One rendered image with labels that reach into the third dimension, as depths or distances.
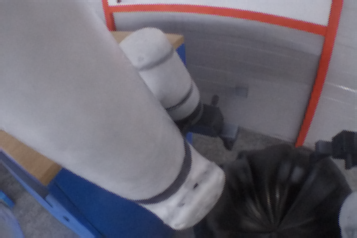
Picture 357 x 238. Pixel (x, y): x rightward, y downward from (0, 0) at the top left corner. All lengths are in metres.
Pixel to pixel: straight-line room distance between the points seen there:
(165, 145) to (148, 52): 0.17
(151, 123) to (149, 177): 0.04
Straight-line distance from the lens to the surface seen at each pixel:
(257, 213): 0.78
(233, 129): 0.50
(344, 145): 0.50
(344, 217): 0.31
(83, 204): 0.54
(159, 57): 0.33
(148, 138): 0.15
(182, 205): 0.23
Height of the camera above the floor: 1.22
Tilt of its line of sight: 42 degrees down
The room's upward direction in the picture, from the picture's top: 7 degrees counter-clockwise
